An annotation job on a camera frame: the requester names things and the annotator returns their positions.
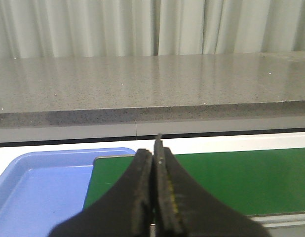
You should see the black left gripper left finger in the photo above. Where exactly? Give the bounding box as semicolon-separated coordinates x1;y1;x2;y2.
49;149;153;237

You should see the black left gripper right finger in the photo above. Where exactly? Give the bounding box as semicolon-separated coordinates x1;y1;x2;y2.
153;134;270;237

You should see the blue plastic tray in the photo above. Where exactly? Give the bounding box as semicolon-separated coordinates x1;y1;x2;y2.
0;148;134;237

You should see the green conveyor belt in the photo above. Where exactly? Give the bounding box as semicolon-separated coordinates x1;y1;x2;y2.
82;147;305;218

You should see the grey stone countertop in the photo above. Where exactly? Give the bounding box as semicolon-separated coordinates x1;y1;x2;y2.
0;51;305;128

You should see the white pleated curtain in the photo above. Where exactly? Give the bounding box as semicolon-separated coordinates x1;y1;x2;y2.
0;0;305;59

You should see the aluminium conveyor front rail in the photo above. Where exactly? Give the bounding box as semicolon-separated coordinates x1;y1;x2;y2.
248;212;305;229

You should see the grey conveyor back rail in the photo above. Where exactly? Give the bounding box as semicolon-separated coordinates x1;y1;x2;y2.
0;116;305;146

